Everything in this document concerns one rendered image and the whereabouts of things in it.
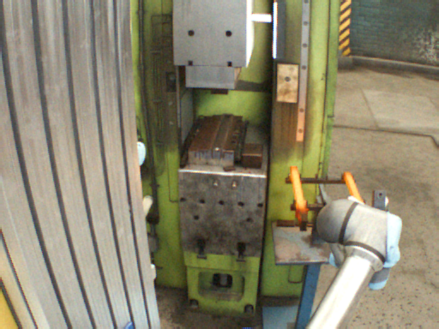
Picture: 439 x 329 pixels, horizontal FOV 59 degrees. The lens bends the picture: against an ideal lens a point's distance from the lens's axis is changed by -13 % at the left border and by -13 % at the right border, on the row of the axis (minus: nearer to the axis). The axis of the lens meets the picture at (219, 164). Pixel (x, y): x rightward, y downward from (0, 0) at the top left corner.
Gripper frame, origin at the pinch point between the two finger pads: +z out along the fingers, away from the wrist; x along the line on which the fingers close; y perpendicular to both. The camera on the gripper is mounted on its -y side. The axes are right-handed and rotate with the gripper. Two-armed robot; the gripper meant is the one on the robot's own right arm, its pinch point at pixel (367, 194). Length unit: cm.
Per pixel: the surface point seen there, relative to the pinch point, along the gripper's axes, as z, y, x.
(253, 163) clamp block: 37, 7, -42
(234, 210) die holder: 32, 28, -49
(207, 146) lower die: 43, 2, -61
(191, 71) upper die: 40, -33, -67
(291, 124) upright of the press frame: 50, -6, -24
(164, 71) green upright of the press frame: 55, -29, -82
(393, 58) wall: 599, 80, 230
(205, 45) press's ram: 39, -44, -62
